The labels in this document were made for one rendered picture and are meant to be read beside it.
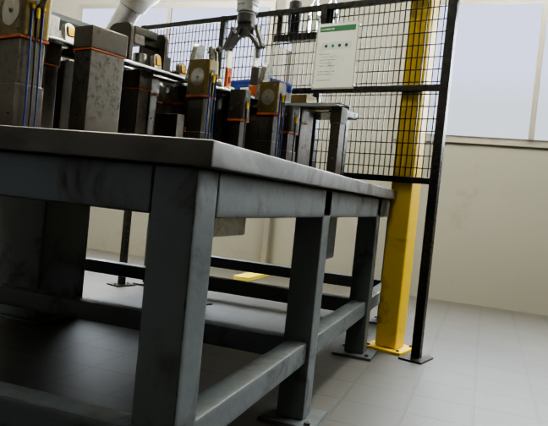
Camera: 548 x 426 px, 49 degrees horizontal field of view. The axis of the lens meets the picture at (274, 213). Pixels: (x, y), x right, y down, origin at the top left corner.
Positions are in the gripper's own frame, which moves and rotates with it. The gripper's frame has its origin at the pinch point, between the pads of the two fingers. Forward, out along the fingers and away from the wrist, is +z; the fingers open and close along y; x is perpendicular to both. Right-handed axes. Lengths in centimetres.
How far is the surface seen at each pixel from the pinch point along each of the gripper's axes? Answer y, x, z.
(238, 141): 19.3, -21.4, 32.9
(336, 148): 39, 13, 31
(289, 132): 23.2, 4.5, 25.9
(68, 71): 5, -83, 21
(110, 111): 20, -79, 32
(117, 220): -253, 160, 86
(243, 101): 20.3, -21.5, 18.8
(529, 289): 65, 250, 98
